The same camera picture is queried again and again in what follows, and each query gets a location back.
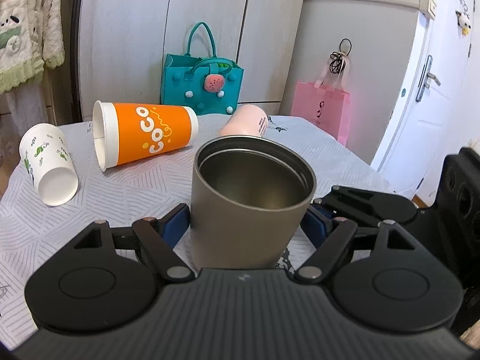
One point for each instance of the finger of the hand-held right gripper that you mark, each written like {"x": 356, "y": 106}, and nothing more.
{"x": 369, "y": 206}

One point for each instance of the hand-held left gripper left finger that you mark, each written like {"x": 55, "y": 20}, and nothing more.
{"x": 177, "y": 222}

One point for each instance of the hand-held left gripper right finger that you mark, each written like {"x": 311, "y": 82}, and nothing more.
{"x": 314, "y": 226}

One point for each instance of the grey metal cup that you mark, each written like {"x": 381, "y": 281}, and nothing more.
{"x": 232, "y": 232}

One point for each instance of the orange paper cup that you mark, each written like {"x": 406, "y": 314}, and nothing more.
{"x": 150, "y": 131}

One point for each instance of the pink cup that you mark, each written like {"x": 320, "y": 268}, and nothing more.
{"x": 243, "y": 120}

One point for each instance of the white cup with green print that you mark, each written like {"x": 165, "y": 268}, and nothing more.
{"x": 45, "y": 157}

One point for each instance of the grey patterned tablecloth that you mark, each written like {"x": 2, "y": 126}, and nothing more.
{"x": 112, "y": 202}

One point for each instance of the pink paper bag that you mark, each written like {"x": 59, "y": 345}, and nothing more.
{"x": 322, "y": 108}

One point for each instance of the white door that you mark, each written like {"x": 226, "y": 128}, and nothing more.
{"x": 446, "y": 93}

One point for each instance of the teal felt handbag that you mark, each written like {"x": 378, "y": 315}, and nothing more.
{"x": 183, "y": 82}

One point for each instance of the grey wardrobe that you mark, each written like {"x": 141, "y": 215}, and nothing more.
{"x": 123, "y": 45}

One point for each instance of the grey hanging cloth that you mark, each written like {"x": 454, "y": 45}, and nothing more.
{"x": 28, "y": 108}

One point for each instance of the duck plush charm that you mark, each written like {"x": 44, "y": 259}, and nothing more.
{"x": 464, "y": 22}

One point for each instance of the black pole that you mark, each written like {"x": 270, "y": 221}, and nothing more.
{"x": 74, "y": 45}

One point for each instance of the cream fluffy garment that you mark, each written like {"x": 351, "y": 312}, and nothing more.
{"x": 26, "y": 26}

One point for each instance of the beige wall switch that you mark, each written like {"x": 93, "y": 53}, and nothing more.
{"x": 432, "y": 6}

